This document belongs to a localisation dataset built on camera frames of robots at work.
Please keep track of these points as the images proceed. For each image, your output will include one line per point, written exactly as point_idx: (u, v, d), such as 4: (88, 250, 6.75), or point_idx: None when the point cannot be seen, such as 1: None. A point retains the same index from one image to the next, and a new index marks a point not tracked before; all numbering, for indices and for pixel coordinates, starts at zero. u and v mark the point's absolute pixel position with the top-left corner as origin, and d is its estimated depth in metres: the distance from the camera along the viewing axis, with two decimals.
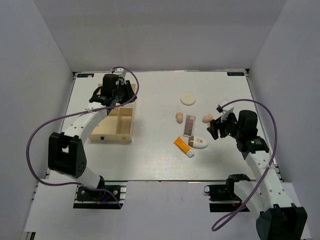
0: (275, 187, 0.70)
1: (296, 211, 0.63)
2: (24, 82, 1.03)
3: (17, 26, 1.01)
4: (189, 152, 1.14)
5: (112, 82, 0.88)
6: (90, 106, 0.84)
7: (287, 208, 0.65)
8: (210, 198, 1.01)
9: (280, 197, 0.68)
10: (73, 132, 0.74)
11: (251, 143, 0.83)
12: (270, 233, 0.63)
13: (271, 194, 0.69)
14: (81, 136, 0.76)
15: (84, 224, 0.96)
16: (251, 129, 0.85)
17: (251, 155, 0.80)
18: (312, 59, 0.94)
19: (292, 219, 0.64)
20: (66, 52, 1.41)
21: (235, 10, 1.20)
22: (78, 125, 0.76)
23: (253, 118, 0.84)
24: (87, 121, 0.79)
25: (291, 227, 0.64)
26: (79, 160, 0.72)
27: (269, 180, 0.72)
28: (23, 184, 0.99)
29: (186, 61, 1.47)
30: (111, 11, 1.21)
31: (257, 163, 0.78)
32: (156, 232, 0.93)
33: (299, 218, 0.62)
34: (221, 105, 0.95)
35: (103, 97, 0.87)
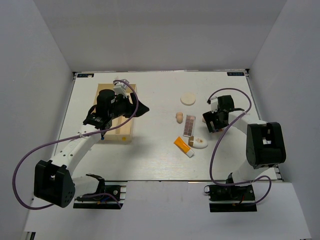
0: (253, 120, 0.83)
1: (272, 125, 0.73)
2: (24, 83, 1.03)
3: (16, 26, 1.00)
4: (188, 152, 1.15)
5: (107, 104, 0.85)
6: (83, 129, 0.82)
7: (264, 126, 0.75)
8: (210, 198, 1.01)
9: (257, 122, 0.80)
10: (60, 161, 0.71)
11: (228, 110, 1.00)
12: (257, 147, 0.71)
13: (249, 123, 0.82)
14: (69, 166, 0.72)
15: (84, 224, 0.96)
16: (228, 103, 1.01)
17: (231, 115, 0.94)
18: (312, 60, 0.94)
19: (272, 136, 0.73)
20: (66, 51, 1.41)
21: (235, 10, 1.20)
22: (67, 152, 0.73)
23: (227, 96, 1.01)
24: (78, 147, 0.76)
25: (274, 142, 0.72)
26: (66, 191, 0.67)
27: (247, 118, 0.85)
28: (24, 184, 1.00)
29: (186, 61, 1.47)
30: (111, 11, 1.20)
31: (234, 114, 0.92)
32: (157, 232, 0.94)
33: (276, 129, 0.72)
34: (209, 98, 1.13)
35: (99, 118, 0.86)
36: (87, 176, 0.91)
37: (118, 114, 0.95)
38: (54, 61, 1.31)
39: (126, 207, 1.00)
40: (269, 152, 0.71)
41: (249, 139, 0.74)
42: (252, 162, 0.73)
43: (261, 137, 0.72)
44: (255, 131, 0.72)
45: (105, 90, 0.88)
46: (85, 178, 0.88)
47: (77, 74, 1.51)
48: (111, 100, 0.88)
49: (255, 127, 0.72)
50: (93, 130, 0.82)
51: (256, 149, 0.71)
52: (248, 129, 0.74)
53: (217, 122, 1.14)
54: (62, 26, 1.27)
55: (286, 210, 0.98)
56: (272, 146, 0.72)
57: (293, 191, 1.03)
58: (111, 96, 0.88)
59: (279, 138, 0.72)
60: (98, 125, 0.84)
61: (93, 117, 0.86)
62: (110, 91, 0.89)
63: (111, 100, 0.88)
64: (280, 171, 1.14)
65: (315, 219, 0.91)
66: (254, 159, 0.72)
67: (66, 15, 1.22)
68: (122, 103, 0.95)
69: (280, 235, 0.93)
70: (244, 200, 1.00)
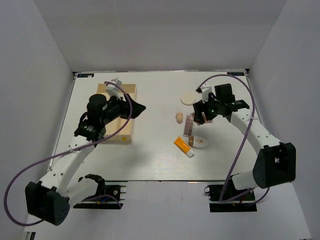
0: (263, 132, 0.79)
1: (285, 147, 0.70)
2: (24, 83, 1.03)
3: (17, 26, 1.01)
4: (189, 152, 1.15)
5: (98, 111, 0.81)
6: (74, 142, 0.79)
7: (277, 147, 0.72)
8: (210, 198, 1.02)
9: (267, 137, 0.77)
10: (51, 182, 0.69)
11: (231, 105, 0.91)
12: (269, 173, 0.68)
13: (259, 139, 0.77)
14: (60, 185, 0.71)
15: (84, 224, 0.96)
16: (228, 94, 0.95)
17: (234, 114, 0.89)
18: (312, 60, 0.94)
19: (285, 159, 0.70)
20: (66, 51, 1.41)
21: (235, 10, 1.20)
22: (57, 172, 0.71)
23: (227, 85, 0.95)
24: (68, 165, 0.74)
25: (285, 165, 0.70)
26: (59, 211, 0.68)
27: (254, 128, 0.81)
28: (24, 185, 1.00)
29: (186, 61, 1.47)
30: (111, 11, 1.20)
31: (242, 118, 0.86)
32: (157, 232, 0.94)
33: (289, 153, 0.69)
34: (199, 86, 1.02)
35: (91, 128, 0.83)
36: (85, 181, 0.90)
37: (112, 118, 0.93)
38: (54, 61, 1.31)
39: (127, 207, 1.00)
40: (280, 177, 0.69)
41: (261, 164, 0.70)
42: (260, 184, 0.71)
43: (272, 161, 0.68)
44: (267, 156, 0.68)
45: (94, 96, 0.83)
46: (85, 183, 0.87)
47: (77, 74, 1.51)
48: (103, 107, 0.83)
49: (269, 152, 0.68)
50: (84, 142, 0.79)
51: (267, 176, 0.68)
52: (261, 153, 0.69)
53: (210, 113, 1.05)
54: (63, 26, 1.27)
55: (286, 210, 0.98)
56: (283, 170, 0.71)
57: (293, 191, 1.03)
58: (102, 102, 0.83)
59: (291, 162, 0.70)
60: (90, 136, 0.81)
61: (85, 127, 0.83)
62: (101, 96, 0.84)
63: (102, 107, 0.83)
64: None
65: (315, 219, 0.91)
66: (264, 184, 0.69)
67: (66, 15, 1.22)
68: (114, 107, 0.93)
69: (280, 235, 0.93)
70: (244, 200, 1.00)
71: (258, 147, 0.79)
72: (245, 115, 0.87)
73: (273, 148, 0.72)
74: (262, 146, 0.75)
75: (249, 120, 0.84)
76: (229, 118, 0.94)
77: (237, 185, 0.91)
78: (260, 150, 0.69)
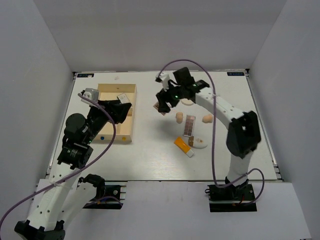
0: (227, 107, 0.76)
1: (248, 115, 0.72)
2: (24, 82, 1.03)
3: (17, 26, 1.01)
4: (188, 152, 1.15)
5: (77, 136, 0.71)
6: (57, 171, 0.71)
7: (242, 118, 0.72)
8: (210, 198, 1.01)
9: (232, 109, 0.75)
10: (38, 222, 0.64)
11: (193, 87, 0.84)
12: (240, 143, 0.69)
13: (226, 114, 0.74)
14: (49, 223, 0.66)
15: (84, 224, 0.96)
16: (188, 76, 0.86)
17: (198, 96, 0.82)
18: (312, 60, 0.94)
19: (251, 125, 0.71)
20: (66, 51, 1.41)
21: (235, 10, 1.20)
22: (43, 209, 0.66)
23: (185, 69, 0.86)
24: (55, 200, 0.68)
25: (252, 131, 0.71)
26: None
27: (220, 104, 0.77)
28: (24, 185, 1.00)
29: (186, 61, 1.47)
30: (110, 11, 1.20)
31: (205, 98, 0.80)
32: (157, 232, 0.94)
33: (253, 119, 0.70)
34: (157, 75, 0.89)
35: (73, 151, 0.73)
36: (83, 188, 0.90)
37: (98, 129, 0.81)
38: (54, 61, 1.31)
39: (127, 207, 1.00)
40: (250, 142, 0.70)
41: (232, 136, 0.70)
42: (236, 154, 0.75)
43: (242, 131, 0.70)
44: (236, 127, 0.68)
45: (71, 117, 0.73)
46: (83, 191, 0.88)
47: (77, 74, 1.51)
48: (83, 129, 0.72)
49: (236, 124, 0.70)
50: (68, 173, 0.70)
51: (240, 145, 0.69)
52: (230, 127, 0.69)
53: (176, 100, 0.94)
54: (62, 26, 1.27)
55: (286, 210, 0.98)
56: (251, 135, 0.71)
57: (293, 191, 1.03)
58: (80, 123, 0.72)
59: (256, 127, 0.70)
60: (74, 162, 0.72)
61: (68, 151, 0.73)
62: (78, 116, 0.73)
63: (82, 128, 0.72)
64: (279, 171, 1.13)
65: (315, 219, 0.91)
66: (238, 153, 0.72)
67: (66, 15, 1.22)
68: (98, 118, 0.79)
69: (280, 235, 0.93)
70: (245, 200, 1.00)
71: (226, 122, 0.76)
72: (207, 94, 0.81)
73: (239, 120, 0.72)
74: (229, 120, 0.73)
75: (213, 99, 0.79)
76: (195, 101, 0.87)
77: (237, 181, 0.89)
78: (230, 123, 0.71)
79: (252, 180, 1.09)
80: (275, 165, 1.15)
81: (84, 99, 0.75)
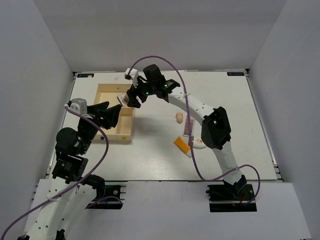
0: (198, 105, 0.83)
1: (218, 111, 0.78)
2: (24, 83, 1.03)
3: (17, 27, 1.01)
4: (188, 152, 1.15)
5: (69, 150, 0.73)
6: (53, 186, 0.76)
7: (213, 114, 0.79)
8: (210, 198, 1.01)
9: (203, 107, 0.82)
10: (37, 236, 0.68)
11: (165, 88, 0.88)
12: (215, 139, 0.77)
13: (199, 112, 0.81)
14: (49, 236, 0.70)
15: (85, 224, 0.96)
16: (159, 76, 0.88)
17: (170, 96, 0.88)
18: (312, 60, 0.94)
19: (220, 119, 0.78)
20: (66, 52, 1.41)
21: (235, 10, 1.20)
22: (42, 224, 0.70)
23: (156, 68, 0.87)
24: (52, 214, 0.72)
25: (222, 124, 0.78)
26: None
27: (192, 102, 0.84)
28: (24, 185, 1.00)
29: (186, 61, 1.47)
30: (111, 11, 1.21)
31: (178, 97, 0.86)
32: (157, 232, 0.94)
33: (222, 114, 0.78)
34: (127, 72, 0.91)
35: (68, 165, 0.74)
36: (82, 191, 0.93)
37: (92, 137, 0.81)
38: (54, 61, 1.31)
39: (127, 207, 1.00)
40: (222, 136, 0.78)
41: (207, 133, 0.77)
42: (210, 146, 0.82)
43: (214, 127, 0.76)
44: (209, 125, 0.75)
45: (61, 131, 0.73)
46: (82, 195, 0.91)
47: (77, 74, 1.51)
48: (75, 143, 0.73)
49: (208, 121, 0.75)
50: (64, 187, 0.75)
51: (214, 140, 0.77)
52: (204, 126, 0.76)
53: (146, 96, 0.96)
54: (62, 27, 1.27)
55: (286, 210, 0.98)
56: (222, 128, 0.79)
57: (293, 191, 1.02)
58: (71, 138, 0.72)
59: (225, 120, 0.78)
60: (69, 176, 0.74)
61: (62, 165, 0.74)
62: (68, 131, 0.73)
63: (74, 143, 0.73)
64: (279, 171, 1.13)
65: (315, 219, 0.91)
66: (211, 145, 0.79)
67: (66, 15, 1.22)
68: (90, 128, 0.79)
69: (279, 235, 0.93)
70: (244, 200, 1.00)
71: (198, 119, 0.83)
72: (179, 94, 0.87)
73: (210, 116, 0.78)
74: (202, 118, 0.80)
75: (184, 97, 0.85)
76: (167, 100, 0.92)
77: (235, 179, 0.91)
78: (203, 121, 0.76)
79: (250, 180, 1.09)
80: (275, 165, 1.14)
81: (71, 112, 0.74)
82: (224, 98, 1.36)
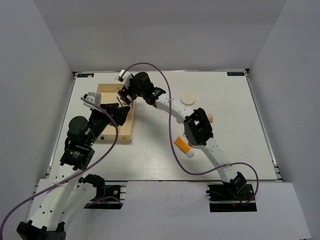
0: (180, 107, 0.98)
1: (198, 112, 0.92)
2: (24, 82, 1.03)
3: (16, 27, 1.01)
4: (189, 153, 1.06)
5: (80, 138, 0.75)
6: (60, 173, 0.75)
7: (193, 114, 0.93)
8: (210, 198, 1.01)
9: (185, 108, 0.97)
10: (41, 221, 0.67)
11: (154, 95, 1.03)
12: (197, 137, 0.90)
13: (181, 114, 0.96)
14: (52, 222, 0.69)
15: (85, 224, 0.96)
16: (148, 84, 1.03)
17: (157, 101, 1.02)
18: (312, 60, 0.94)
19: (201, 118, 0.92)
20: (66, 52, 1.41)
21: (235, 10, 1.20)
22: (46, 209, 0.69)
23: (146, 77, 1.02)
24: (57, 200, 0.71)
25: (203, 123, 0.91)
26: None
27: (175, 106, 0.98)
28: (25, 184, 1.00)
29: (186, 61, 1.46)
30: (111, 12, 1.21)
31: (163, 102, 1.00)
32: (157, 232, 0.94)
33: (201, 114, 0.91)
34: (121, 75, 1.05)
35: (77, 153, 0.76)
36: (83, 189, 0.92)
37: (99, 132, 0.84)
38: (54, 61, 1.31)
39: (127, 206, 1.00)
40: (203, 133, 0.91)
41: (189, 132, 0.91)
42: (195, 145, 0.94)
43: (194, 126, 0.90)
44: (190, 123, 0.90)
45: (73, 120, 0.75)
46: (83, 192, 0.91)
47: (77, 74, 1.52)
48: (85, 131, 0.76)
49: (188, 121, 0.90)
50: (71, 173, 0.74)
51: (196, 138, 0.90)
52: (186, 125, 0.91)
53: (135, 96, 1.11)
54: (63, 27, 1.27)
55: (286, 210, 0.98)
56: (203, 127, 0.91)
57: (294, 191, 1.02)
58: (84, 125, 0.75)
59: (205, 120, 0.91)
60: (77, 163, 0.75)
61: (71, 152, 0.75)
62: (79, 120, 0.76)
63: (85, 131, 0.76)
64: (279, 171, 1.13)
65: (315, 220, 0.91)
66: (195, 143, 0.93)
67: (65, 16, 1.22)
68: (100, 120, 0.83)
69: (279, 235, 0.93)
70: (244, 200, 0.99)
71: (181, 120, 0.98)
72: (165, 99, 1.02)
73: (191, 116, 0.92)
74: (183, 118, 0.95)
75: (169, 102, 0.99)
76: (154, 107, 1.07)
77: (230, 176, 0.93)
78: (184, 122, 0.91)
79: (251, 180, 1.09)
80: (275, 165, 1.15)
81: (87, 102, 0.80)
82: (225, 98, 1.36)
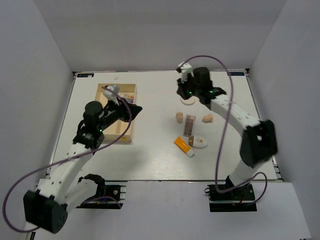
0: (242, 114, 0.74)
1: (265, 124, 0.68)
2: (24, 82, 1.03)
3: (16, 26, 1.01)
4: (189, 152, 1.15)
5: (94, 120, 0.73)
6: (72, 149, 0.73)
7: (258, 127, 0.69)
8: (210, 198, 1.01)
9: (247, 116, 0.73)
10: (49, 190, 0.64)
11: (210, 94, 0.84)
12: (255, 153, 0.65)
13: (241, 121, 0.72)
14: (60, 194, 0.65)
15: (84, 224, 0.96)
16: (206, 80, 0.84)
17: (213, 102, 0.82)
18: (312, 60, 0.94)
19: (266, 134, 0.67)
20: (66, 52, 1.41)
21: (235, 9, 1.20)
22: (56, 180, 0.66)
23: (206, 72, 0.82)
24: (67, 173, 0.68)
25: (268, 141, 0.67)
26: (56, 221, 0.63)
27: (235, 111, 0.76)
28: (24, 184, 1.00)
29: (186, 61, 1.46)
30: (110, 11, 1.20)
31: (221, 104, 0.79)
32: (156, 232, 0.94)
33: (270, 129, 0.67)
34: (179, 65, 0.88)
35: (89, 135, 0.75)
36: (85, 182, 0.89)
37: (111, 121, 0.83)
38: (54, 61, 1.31)
39: (126, 206, 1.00)
40: (265, 152, 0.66)
41: (246, 144, 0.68)
42: (249, 163, 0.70)
43: (257, 140, 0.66)
44: (250, 134, 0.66)
45: (89, 103, 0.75)
46: (85, 185, 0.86)
47: (77, 74, 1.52)
48: (100, 114, 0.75)
49: (251, 133, 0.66)
50: (83, 151, 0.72)
51: (254, 155, 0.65)
52: (244, 135, 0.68)
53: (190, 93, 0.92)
54: (63, 26, 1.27)
55: (286, 210, 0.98)
56: (266, 145, 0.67)
57: (294, 191, 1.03)
58: (99, 109, 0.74)
59: (272, 137, 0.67)
60: (89, 144, 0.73)
61: (83, 134, 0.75)
62: (95, 103, 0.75)
63: (99, 114, 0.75)
64: (280, 171, 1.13)
65: (315, 220, 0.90)
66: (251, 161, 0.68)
67: (65, 15, 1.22)
68: (114, 111, 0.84)
69: (279, 235, 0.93)
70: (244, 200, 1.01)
71: (239, 129, 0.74)
72: (223, 100, 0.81)
73: (254, 128, 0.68)
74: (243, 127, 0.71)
75: (228, 105, 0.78)
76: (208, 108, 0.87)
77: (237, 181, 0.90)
78: (244, 132, 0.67)
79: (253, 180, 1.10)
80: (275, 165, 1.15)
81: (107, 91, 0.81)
82: None
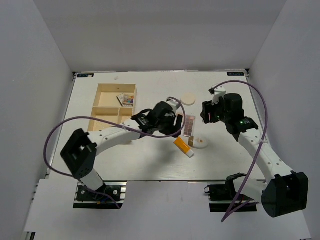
0: (273, 159, 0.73)
1: (297, 177, 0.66)
2: (24, 82, 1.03)
3: (16, 26, 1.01)
4: (189, 152, 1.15)
5: (159, 113, 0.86)
6: (128, 122, 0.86)
7: (288, 177, 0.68)
8: (210, 198, 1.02)
9: (278, 162, 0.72)
10: (96, 139, 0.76)
11: (240, 124, 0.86)
12: (279, 206, 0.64)
13: (270, 166, 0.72)
14: (100, 146, 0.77)
15: (84, 224, 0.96)
16: (238, 109, 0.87)
17: (243, 134, 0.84)
18: (312, 60, 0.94)
19: (296, 187, 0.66)
20: (66, 52, 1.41)
21: (235, 10, 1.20)
22: (104, 135, 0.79)
23: (239, 100, 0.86)
24: (113, 136, 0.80)
25: (296, 196, 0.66)
26: (84, 167, 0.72)
27: (264, 153, 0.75)
28: (24, 184, 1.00)
29: (186, 61, 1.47)
30: (110, 11, 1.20)
31: (250, 140, 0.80)
32: (157, 232, 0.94)
33: (302, 183, 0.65)
34: (213, 87, 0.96)
35: (146, 121, 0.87)
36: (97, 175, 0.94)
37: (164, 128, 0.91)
38: (54, 61, 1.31)
39: (126, 206, 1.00)
40: (290, 204, 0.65)
41: (271, 192, 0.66)
42: (268, 210, 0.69)
43: (285, 193, 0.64)
44: (279, 185, 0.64)
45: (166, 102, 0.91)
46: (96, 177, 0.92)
47: (77, 74, 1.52)
48: (166, 114, 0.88)
49: (278, 183, 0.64)
50: (135, 128, 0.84)
51: (278, 205, 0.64)
52: (271, 183, 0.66)
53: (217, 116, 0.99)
54: (63, 26, 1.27)
55: None
56: (293, 198, 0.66)
57: None
58: (168, 109, 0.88)
59: (302, 191, 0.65)
60: (142, 127, 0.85)
61: (142, 118, 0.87)
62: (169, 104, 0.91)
63: (166, 113, 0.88)
64: None
65: (315, 220, 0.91)
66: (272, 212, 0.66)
67: (66, 15, 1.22)
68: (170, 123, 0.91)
69: (279, 235, 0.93)
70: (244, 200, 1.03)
71: (267, 174, 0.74)
72: (253, 136, 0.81)
73: (284, 179, 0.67)
74: (272, 175, 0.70)
75: (258, 143, 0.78)
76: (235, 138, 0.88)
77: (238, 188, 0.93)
78: (271, 180, 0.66)
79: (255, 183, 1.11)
80: None
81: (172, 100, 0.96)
82: None
